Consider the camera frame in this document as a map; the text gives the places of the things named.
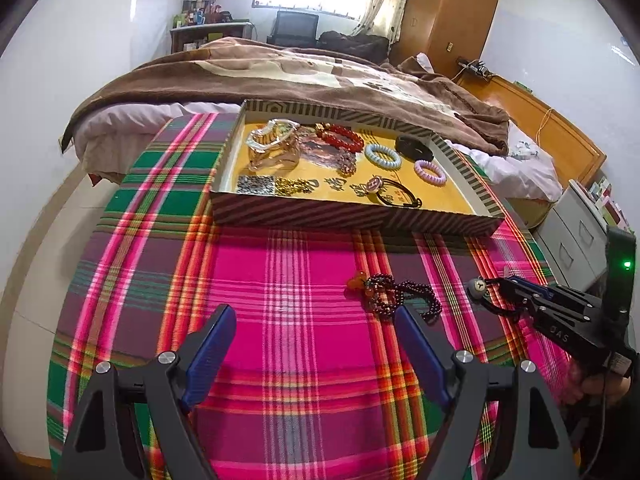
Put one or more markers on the black office chair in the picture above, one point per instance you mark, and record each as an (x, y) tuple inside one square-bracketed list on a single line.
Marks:
[(295, 27)]

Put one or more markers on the clutter of desk items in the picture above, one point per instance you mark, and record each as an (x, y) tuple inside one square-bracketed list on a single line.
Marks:
[(197, 15)]

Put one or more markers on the grey drawer cabinet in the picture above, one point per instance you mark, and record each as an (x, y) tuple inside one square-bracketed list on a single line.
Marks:
[(575, 240)]

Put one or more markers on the row of books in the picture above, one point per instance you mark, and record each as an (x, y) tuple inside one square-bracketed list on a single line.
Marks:
[(607, 200)]

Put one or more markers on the clear glass bangle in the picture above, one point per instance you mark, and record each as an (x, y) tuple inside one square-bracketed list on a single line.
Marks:
[(257, 142)]

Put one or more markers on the wooden desk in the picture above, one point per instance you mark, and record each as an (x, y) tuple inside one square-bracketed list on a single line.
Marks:
[(210, 35)]

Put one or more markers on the white floral quilt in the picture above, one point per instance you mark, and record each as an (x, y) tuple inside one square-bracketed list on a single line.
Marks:
[(525, 175)]

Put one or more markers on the patterned curtain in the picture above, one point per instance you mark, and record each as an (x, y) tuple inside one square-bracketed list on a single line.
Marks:
[(382, 0)]

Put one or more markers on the person's right forearm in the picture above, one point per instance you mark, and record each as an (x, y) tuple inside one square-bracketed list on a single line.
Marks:
[(610, 440)]

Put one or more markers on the person's right hand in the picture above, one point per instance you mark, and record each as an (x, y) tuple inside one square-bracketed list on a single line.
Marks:
[(597, 387)]

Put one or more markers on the wooden headboard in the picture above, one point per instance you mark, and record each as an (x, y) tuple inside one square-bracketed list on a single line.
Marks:
[(560, 125)]

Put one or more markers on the brown plush blanket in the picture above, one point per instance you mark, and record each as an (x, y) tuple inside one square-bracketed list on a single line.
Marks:
[(250, 72)]

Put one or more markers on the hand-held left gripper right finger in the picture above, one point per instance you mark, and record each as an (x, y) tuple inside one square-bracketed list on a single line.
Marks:
[(422, 355)]

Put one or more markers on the striped cardboard box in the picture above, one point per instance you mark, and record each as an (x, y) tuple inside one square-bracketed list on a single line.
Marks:
[(450, 200)]

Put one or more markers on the white pillow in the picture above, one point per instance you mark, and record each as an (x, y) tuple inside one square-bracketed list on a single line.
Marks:
[(424, 62)]

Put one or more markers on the power strip with plugs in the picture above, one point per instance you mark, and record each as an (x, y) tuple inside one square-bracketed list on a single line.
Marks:
[(475, 67)]

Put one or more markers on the yellow mattress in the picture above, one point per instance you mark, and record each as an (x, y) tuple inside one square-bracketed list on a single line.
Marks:
[(530, 212)]

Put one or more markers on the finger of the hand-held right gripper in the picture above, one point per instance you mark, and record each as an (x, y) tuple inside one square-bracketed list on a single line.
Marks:
[(537, 312), (530, 291)]

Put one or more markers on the pink plaid tablecloth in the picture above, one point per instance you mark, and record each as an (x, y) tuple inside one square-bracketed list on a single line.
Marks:
[(280, 285)]

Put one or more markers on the wooden wardrobe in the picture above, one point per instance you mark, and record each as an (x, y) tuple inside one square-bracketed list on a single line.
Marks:
[(440, 10)]

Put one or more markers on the dark bag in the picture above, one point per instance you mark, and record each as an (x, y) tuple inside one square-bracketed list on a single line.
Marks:
[(352, 45)]

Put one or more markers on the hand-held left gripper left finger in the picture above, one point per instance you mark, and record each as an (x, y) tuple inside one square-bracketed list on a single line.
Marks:
[(210, 355)]

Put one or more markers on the white bed sheet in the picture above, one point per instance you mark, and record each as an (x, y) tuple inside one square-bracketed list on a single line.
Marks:
[(125, 125)]

